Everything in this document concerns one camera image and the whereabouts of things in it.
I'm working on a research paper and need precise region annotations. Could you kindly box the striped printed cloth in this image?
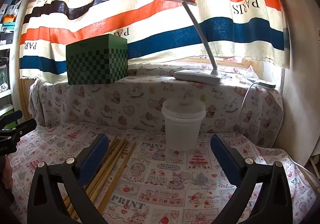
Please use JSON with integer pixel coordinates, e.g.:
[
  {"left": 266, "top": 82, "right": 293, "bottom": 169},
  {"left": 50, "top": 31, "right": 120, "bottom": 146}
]
[{"left": 20, "top": 0, "right": 292, "bottom": 80}]

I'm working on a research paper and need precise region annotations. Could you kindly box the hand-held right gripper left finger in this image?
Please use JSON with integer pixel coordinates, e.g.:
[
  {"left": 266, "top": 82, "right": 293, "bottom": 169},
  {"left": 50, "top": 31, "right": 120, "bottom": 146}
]
[{"left": 27, "top": 133, "right": 109, "bottom": 224}]

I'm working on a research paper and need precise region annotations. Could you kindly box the wooden frame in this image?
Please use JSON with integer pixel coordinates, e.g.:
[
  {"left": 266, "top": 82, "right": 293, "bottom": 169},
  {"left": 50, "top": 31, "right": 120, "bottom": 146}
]
[{"left": 20, "top": 78, "right": 33, "bottom": 117}]

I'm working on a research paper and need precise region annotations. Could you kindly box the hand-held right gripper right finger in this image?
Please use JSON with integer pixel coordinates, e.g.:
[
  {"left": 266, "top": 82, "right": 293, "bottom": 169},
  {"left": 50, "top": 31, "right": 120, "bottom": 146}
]
[{"left": 210, "top": 133, "right": 293, "bottom": 224}]

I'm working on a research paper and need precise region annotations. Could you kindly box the red print tablecloth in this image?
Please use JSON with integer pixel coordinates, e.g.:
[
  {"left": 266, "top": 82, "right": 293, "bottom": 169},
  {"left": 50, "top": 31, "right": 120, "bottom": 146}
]
[{"left": 7, "top": 124, "right": 311, "bottom": 224}]

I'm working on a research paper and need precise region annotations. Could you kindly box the translucent plastic cup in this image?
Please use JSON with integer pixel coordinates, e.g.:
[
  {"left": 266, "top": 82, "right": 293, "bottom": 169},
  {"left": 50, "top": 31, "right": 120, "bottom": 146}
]
[{"left": 161, "top": 98, "right": 207, "bottom": 152}]

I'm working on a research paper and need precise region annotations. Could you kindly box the bear print cloth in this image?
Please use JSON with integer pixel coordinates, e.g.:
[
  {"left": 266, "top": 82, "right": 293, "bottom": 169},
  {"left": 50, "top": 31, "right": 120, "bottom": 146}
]
[{"left": 29, "top": 64, "right": 284, "bottom": 150}]

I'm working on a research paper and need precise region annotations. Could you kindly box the bundle of wooden chopsticks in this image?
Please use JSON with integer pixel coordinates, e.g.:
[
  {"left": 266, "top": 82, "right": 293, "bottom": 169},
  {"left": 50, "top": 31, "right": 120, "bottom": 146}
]
[{"left": 64, "top": 135, "right": 137, "bottom": 222}]

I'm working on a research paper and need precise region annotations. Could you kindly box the storage shelf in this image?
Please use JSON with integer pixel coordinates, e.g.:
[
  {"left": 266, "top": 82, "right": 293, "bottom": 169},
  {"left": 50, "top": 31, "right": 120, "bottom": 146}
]
[{"left": 0, "top": 0, "right": 28, "bottom": 117}]

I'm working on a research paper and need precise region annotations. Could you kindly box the green checkered box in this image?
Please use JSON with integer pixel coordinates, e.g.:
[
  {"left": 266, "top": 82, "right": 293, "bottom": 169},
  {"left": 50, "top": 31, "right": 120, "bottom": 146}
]
[{"left": 66, "top": 34, "right": 129, "bottom": 86}]

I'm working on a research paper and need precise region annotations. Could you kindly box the white cable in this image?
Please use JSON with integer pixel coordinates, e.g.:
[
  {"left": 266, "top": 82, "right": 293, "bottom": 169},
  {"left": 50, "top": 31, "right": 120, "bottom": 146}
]
[{"left": 239, "top": 84, "right": 258, "bottom": 125}]

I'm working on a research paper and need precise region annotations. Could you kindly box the white power strip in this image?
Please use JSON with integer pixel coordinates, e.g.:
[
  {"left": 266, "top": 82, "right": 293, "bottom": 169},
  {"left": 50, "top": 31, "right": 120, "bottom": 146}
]
[{"left": 247, "top": 78, "right": 277, "bottom": 89}]

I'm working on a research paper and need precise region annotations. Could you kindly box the white desk lamp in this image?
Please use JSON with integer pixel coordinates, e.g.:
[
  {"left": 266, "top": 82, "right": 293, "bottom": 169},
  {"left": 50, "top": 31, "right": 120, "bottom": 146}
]
[{"left": 137, "top": 0, "right": 222, "bottom": 85}]

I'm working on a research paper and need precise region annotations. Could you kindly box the person's left hand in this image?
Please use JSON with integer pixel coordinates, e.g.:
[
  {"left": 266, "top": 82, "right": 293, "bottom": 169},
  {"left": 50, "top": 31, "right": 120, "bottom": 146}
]
[{"left": 0, "top": 157, "right": 13, "bottom": 190}]

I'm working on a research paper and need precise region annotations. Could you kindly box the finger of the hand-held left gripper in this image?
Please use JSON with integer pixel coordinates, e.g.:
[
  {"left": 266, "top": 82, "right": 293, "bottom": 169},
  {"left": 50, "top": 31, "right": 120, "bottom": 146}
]
[
  {"left": 0, "top": 110, "right": 23, "bottom": 128},
  {"left": 0, "top": 118, "right": 36, "bottom": 143}
]

